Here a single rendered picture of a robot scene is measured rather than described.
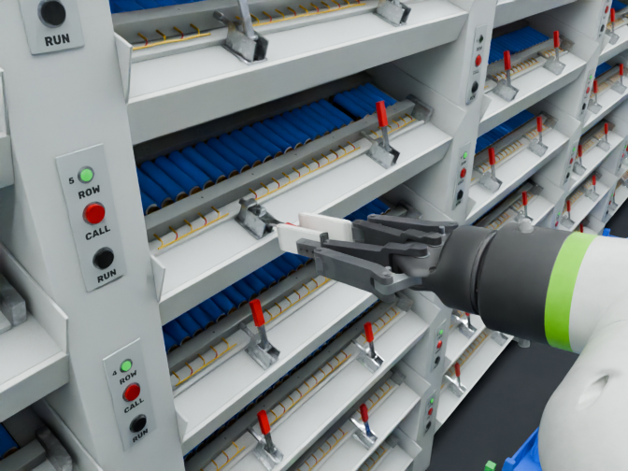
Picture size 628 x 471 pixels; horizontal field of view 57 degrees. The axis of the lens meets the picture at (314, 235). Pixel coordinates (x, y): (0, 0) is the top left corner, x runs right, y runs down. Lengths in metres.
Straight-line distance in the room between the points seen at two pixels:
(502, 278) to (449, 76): 0.57
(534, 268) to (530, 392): 1.42
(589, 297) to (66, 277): 0.40
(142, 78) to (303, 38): 0.22
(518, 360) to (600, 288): 1.53
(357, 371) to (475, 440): 0.69
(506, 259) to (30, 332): 0.40
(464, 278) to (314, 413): 0.56
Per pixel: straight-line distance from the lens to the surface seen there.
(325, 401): 1.01
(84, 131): 0.49
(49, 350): 0.56
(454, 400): 1.62
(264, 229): 0.66
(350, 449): 1.20
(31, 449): 0.69
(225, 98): 0.58
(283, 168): 0.75
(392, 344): 1.13
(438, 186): 1.05
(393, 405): 1.29
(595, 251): 0.46
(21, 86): 0.46
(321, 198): 0.75
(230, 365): 0.78
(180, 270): 0.62
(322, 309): 0.87
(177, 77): 0.55
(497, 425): 1.75
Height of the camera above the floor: 1.24
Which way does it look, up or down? 29 degrees down
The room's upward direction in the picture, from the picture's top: straight up
